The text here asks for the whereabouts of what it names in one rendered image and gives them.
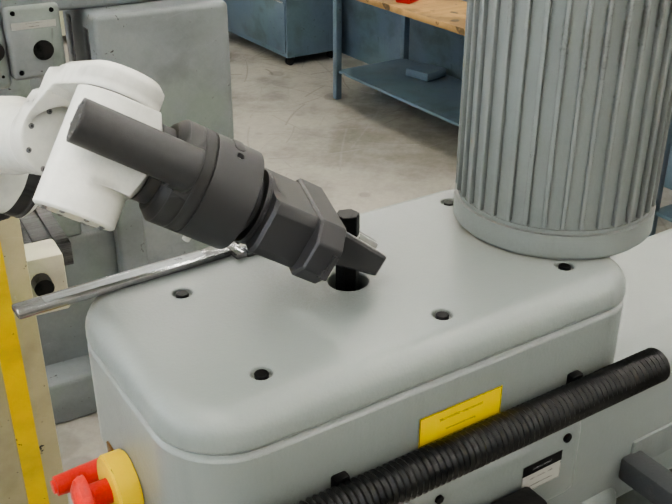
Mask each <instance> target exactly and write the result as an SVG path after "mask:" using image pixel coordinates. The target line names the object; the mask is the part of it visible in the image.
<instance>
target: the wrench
mask: <svg viewBox="0 0 672 504"><path fill-rule="evenodd" d="M238 244H240V243H239V242H237V241H235V240H234V241H233V243H231V244H230V245H229V246H228V247H226V248H224V249H217V248H214V247H212V246H210V247H206V248H203V249H199V250H196V251H193V252H189V253H186V254H182V255H179V256H175V257H172V258H169V259H165V260H162V261H158V262H155V263H151V264H148V265H145V266H141V267H138V268H134V269H131V270H127V271H124V272H121V273H117V274H114V275H110V276H107V277H103V278H100V279H97V280H93V281H90V282H86V283H83V284H79V285H76V286H73V287H69V288H66V289H62V290H59V291H55V292H52V293H49V294H45V295H42V296H38V297H35V298H31V299H28V300H25V301H21V302H18V303H14V304H12V306H11V307H12V310H13V312H14V313H15V314H16V316H17V317H18V318H19V319H24V318H27V317H31V316H34V315H37V314H41V313H44V312H47V311H51V310H54V309H57V308H61V307H64V306H67V305H70V304H74V303H77V302H80V301H84V300H87V299H90V298H94V297H97V296H100V295H104V294H107V293H110V292H114V291H117V290H120V289H124V288H127V287H130V286H133V285H137V284H140V283H143V282H147V281H150V280H153V279H157V278H160V277H163V276H167V275H170V274H173V273H177V272H180V271H183V270H186V269H190V268H193V267H196V266H200V265H203V264H206V263H210V262H213V261H216V260H220V259H223V258H226V257H230V256H231V255H232V256H233V257H234V258H236V259H241V258H244V257H251V256H254V255H257V254H254V253H252V252H250V251H248V249H247V246H243V247H241V246H239V245H238Z"/></svg>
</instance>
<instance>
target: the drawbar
mask: <svg viewBox="0 0 672 504"><path fill-rule="evenodd" d="M337 214H338V216H339V218H340V219H341V221H342V223H343V224H344V226H345V228H346V230H347V232H349V233H350V234H352V235H354V236H355V237H358V235H359V229H360V213H359V212H357V211H355V210H352V209H344V210H339V211H338V212H337ZM336 290H340V291H356V290H359V271H356V270H352V269H349V268H345V267H341V266H338V265H336Z"/></svg>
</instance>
